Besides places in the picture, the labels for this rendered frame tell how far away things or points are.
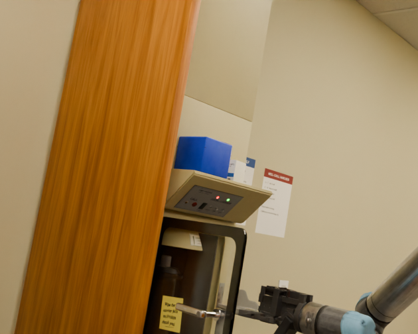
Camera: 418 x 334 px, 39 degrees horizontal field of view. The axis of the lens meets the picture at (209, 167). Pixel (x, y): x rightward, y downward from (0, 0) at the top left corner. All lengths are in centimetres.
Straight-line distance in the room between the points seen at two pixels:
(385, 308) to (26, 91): 112
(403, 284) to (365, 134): 194
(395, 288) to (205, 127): 64
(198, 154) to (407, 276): 56
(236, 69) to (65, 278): 74
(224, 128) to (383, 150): 184
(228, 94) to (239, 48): 14
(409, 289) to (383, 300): 8
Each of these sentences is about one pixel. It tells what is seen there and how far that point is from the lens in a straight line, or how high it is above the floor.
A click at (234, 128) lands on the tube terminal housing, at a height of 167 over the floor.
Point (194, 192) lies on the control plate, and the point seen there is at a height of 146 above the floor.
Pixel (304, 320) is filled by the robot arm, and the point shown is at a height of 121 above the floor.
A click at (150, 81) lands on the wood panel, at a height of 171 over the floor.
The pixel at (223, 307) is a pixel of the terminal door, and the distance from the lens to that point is 127.
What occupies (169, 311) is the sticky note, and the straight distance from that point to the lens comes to 141.
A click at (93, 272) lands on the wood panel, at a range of 151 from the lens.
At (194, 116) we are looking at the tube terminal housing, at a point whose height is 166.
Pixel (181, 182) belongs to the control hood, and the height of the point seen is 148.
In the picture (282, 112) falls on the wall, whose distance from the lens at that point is 259.
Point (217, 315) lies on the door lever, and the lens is 128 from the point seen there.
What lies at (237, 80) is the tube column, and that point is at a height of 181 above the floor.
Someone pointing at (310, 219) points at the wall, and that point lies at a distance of 280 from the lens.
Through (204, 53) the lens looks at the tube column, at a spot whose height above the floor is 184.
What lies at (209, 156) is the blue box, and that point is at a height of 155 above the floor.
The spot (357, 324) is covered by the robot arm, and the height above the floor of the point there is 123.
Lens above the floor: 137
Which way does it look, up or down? 6 degrees up
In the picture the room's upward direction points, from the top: 10 degrees clockwise
